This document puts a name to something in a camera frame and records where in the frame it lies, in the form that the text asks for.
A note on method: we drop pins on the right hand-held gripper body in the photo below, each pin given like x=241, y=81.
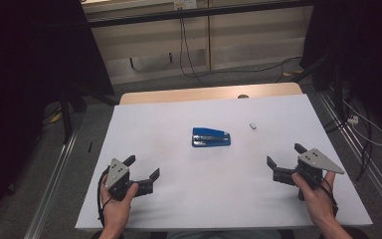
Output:
x=316, y=161

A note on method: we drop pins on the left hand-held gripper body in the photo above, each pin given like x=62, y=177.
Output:
x=116, y=173

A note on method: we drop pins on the small white staple box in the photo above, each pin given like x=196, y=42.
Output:
x=253, y=125

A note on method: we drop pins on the blue stapler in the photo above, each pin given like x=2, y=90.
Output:
x=210, y=137

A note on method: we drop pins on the person's left hand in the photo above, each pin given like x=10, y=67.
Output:
x=116, y=210

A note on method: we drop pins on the person's right hand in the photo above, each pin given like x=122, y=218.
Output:
x=320, y=202

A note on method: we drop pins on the small black floor piece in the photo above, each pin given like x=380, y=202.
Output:
x=90, y=147

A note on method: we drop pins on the white power strip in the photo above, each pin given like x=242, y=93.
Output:
x=353, y=119

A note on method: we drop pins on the white table cover sheet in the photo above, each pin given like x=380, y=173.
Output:
x=212, y=186

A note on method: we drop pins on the brown round table grommet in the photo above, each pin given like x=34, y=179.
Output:
x=243, y=96

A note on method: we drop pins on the black stand legs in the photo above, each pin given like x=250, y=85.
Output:
x=71, y=106

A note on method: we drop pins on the light wooden table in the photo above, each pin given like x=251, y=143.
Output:
x=179, y=94

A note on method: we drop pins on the person's grey clothing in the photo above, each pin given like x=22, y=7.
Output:
x=222, y=235

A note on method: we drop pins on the black curtain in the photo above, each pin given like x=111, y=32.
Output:
x=361, y=49
x=30, y=66

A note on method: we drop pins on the aluminium floor rail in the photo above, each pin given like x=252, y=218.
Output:
x=361, y=152
x=51, y=186

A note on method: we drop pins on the black horizontal frame bar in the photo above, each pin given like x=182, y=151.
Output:
x=195, y=13

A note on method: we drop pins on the white wall socket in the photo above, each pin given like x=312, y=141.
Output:
x=185, y=4

